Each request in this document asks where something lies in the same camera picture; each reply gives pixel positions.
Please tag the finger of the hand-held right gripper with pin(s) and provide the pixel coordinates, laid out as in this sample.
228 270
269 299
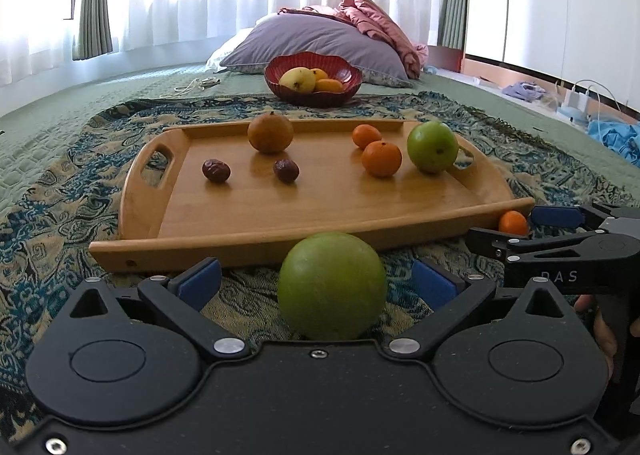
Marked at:
492 241
555 216

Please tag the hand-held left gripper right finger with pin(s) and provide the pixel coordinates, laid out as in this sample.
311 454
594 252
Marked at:
434 281

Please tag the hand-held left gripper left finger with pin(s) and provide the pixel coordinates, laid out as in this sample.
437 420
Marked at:
200 281

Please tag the tangerine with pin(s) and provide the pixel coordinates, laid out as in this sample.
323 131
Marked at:
513 223
366 136
381 159

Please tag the dull green apple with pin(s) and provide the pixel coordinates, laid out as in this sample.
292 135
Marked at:
331 285

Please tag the bright green apple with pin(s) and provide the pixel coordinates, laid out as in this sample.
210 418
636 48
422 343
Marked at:
432 147

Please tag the red date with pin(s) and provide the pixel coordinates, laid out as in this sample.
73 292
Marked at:
286 171
216 171

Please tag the wooden tray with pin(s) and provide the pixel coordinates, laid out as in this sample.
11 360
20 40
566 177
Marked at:
325 205

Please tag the brown round fruit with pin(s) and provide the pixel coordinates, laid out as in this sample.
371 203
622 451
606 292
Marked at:
270 133

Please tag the person's right hand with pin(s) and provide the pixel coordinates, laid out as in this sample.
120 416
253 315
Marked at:
603 337

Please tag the blue cloth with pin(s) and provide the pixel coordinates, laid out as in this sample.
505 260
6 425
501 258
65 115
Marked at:
617 140

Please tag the purple cloth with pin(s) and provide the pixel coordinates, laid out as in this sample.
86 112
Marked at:
522 91

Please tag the blue patterned blanket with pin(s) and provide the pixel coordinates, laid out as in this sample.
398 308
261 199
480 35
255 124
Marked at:
75 185

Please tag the brown wooden board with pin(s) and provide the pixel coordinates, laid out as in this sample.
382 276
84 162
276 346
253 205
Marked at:
445 57

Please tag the red bowl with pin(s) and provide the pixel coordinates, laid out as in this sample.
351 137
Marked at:
312 99

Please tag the green quilted bedspread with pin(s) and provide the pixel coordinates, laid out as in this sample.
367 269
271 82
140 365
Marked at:
100 90

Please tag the white wardrobe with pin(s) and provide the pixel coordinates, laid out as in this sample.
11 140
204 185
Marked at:
560 0

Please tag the small orange fruit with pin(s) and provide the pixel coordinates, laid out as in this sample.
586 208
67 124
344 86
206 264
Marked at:
320 74
330 85

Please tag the white pillow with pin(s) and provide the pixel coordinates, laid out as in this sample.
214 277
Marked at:
225 52

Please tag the pink quilt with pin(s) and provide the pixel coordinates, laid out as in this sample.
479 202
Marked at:
375 17

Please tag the purple pillow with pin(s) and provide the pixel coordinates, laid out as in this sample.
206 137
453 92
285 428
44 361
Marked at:
325 37

